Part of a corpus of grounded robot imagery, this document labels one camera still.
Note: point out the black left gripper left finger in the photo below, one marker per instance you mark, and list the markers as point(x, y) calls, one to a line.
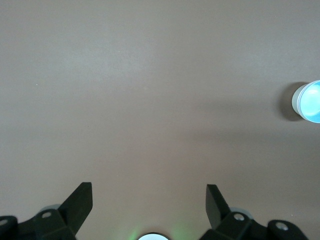
point(62, 220)

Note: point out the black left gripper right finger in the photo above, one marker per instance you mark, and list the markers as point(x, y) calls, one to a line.
point(225, 225)

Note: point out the pink bowl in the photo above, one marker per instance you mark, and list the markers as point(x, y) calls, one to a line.
point(299, 101)

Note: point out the blue bowl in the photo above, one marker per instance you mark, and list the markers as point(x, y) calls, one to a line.
point(311, 102)

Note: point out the white bowl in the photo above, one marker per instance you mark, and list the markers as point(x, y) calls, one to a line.
point(295, 102)

